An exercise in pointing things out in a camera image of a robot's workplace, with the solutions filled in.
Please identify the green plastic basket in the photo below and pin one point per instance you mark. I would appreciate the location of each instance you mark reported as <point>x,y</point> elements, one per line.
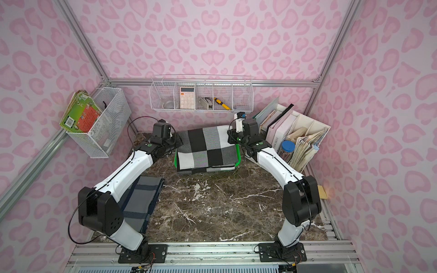
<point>216,160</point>

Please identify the dark grey striped scarf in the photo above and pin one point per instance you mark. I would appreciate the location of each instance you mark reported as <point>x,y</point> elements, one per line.
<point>139,201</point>

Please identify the pencil tube with blue lid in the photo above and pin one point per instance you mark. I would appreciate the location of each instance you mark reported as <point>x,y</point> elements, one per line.
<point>286,150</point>

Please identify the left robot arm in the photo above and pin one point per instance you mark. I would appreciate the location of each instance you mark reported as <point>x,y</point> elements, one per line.
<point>98,207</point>

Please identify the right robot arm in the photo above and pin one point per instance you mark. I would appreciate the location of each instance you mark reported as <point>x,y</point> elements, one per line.
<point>301,199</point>

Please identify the white plastic file organizer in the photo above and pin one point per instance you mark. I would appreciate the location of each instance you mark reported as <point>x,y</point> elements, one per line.
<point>295,137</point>

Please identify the pink book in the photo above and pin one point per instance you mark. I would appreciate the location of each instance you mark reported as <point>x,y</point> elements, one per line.
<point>277,132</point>

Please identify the pink white calculator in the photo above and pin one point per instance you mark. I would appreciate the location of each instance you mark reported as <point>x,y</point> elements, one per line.
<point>187,97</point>

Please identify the white wire wall shelf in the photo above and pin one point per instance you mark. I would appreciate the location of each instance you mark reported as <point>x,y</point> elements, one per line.
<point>238,94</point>

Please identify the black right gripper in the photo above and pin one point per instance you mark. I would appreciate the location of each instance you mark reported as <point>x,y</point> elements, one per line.
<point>233,136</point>

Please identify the stack of worn papers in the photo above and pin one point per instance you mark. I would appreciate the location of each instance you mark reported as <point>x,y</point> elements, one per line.
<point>306,148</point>

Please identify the green red booklet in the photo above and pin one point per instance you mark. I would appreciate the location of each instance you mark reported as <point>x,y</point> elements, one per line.
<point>81,114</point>

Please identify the small grey stapler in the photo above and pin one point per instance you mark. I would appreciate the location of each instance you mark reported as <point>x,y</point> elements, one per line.
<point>205,103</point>

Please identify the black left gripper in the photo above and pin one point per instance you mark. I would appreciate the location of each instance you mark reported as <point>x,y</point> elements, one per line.
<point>174,144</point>

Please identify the yellow sticky note pad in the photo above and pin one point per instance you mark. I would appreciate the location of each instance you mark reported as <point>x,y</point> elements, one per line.
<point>322,193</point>

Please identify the teal zip folder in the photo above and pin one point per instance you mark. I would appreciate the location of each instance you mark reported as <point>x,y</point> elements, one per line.
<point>264,113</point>

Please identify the black white checkered scarf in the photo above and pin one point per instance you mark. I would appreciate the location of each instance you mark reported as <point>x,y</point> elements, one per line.
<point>203,139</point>

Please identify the white mesh wall basket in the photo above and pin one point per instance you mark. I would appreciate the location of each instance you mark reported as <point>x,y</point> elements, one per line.
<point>100,141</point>

